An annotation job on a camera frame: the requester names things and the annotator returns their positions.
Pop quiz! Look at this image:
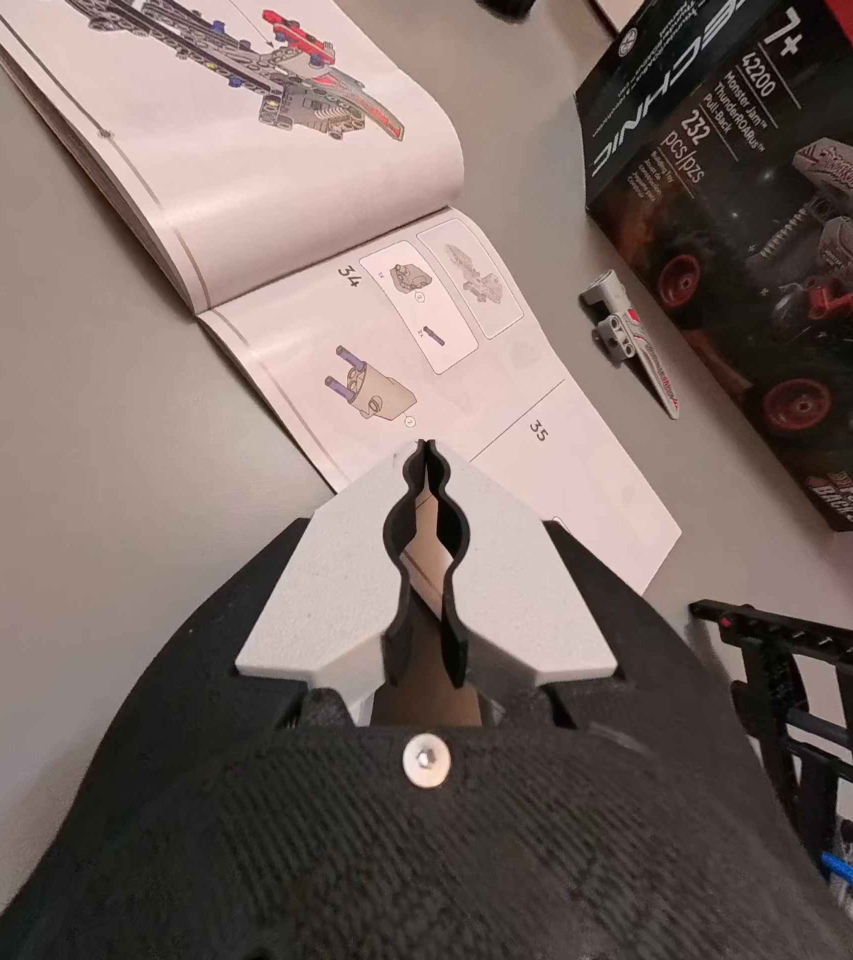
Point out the grey red toy panel piece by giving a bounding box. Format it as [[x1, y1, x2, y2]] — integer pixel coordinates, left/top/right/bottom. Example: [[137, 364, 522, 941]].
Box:
[[579, 268, 682, 422]]

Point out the black toy set box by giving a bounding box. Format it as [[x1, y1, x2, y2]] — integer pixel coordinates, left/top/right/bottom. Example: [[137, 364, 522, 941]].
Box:
[[575, 0, 853, 535]]

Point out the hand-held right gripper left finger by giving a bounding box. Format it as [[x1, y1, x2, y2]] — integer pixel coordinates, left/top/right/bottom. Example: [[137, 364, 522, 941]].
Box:
[[236, 441, 428, 727]]

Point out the black toy vehicle chassis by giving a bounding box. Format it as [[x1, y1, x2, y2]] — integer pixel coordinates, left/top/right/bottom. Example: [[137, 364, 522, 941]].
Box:
[[687, 599, 853, 935]]

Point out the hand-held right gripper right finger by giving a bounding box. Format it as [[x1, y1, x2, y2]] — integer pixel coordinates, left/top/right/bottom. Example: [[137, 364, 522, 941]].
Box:
[[427, 441, 620, 727]]

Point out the white instruction booklet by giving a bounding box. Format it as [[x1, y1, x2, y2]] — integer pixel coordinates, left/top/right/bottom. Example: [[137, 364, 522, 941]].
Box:
[[0, 0, 682, 601]]

